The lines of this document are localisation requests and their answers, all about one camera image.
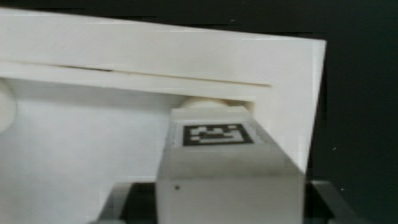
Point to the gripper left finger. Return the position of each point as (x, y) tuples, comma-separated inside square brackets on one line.
[(130, 205)]

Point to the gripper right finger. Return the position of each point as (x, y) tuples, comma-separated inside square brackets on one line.
[(326, 206)]

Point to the white square table top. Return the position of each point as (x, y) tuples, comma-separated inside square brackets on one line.
[(104, 73)]

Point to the white table leg with tag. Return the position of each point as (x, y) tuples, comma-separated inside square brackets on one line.
[(8, 106)]

